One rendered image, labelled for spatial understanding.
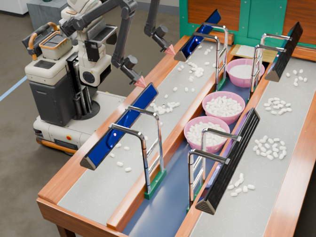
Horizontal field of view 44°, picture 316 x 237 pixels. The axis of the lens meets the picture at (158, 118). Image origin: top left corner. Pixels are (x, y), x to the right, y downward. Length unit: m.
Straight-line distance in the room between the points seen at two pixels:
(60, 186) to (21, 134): 1.69
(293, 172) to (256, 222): 0.37
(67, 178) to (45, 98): 1.10
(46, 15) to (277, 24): 3.10
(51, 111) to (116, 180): 1.22
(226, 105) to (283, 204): 0.83
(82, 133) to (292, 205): 1.76
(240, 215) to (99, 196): 0.70
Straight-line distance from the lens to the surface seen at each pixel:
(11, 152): 3.63
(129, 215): 2.01
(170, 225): 2.00
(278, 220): 1.95
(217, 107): 2.55
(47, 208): 2.15
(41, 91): 3.12
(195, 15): 3.19
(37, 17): 5.33
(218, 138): 2.33
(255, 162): 2.20
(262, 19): 3.02
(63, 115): 3.16
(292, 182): 2.11
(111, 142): 1.84
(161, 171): 2.16
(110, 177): 2.14
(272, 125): 2.44
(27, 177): 3.35
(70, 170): 2.20
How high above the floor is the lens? 2.32
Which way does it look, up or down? 40 degrees down
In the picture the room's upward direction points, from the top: 4 degrees counter-clockwise
